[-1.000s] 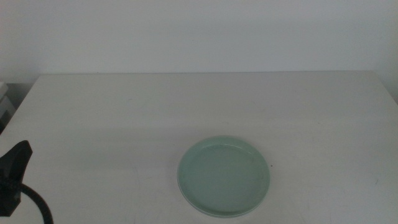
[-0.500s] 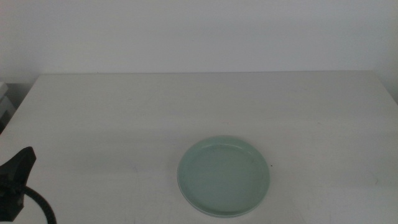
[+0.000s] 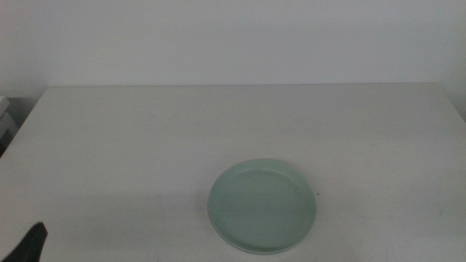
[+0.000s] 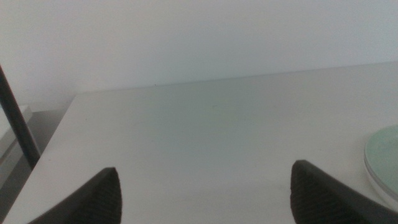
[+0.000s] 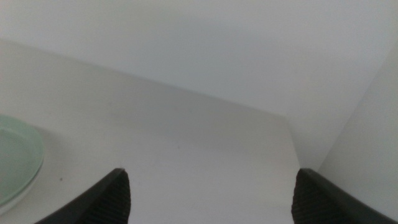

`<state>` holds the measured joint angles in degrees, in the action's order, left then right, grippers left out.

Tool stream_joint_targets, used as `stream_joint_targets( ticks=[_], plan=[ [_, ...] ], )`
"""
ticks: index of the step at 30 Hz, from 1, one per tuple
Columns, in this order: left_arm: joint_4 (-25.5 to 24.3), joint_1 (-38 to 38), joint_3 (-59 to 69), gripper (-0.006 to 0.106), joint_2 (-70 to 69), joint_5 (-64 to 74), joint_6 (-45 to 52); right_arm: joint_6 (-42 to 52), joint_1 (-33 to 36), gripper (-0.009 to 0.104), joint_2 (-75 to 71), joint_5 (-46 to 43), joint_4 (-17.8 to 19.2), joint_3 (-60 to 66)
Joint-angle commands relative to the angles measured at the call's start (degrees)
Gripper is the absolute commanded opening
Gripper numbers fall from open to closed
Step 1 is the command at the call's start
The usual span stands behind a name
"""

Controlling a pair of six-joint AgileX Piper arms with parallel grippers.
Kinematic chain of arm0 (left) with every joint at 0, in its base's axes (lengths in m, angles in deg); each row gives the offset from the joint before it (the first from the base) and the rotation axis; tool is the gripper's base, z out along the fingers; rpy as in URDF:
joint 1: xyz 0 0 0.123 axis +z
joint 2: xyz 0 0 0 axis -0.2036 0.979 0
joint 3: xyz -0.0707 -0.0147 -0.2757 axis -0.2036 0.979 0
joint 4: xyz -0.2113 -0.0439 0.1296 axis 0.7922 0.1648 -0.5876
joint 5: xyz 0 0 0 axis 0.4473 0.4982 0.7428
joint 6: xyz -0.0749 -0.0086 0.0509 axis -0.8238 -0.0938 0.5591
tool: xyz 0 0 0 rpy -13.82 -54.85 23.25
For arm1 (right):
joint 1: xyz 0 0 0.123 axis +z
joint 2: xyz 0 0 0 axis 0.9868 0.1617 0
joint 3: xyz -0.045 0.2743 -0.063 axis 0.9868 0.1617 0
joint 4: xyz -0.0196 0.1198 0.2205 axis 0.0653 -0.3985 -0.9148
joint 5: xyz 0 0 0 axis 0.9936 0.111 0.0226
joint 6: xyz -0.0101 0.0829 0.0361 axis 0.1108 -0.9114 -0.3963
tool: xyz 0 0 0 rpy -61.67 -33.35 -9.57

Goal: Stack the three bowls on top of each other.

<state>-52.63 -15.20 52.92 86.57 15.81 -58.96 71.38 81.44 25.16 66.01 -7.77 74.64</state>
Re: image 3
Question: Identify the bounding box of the pale green shallow bowl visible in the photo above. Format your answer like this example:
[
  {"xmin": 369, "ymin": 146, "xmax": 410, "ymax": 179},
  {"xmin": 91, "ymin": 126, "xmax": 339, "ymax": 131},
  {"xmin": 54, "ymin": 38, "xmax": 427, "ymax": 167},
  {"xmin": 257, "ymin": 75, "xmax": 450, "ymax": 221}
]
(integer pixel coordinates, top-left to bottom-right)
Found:
[{"xmin": 207, "ymin": 158, "xmax": 317, "ymax": 255}]

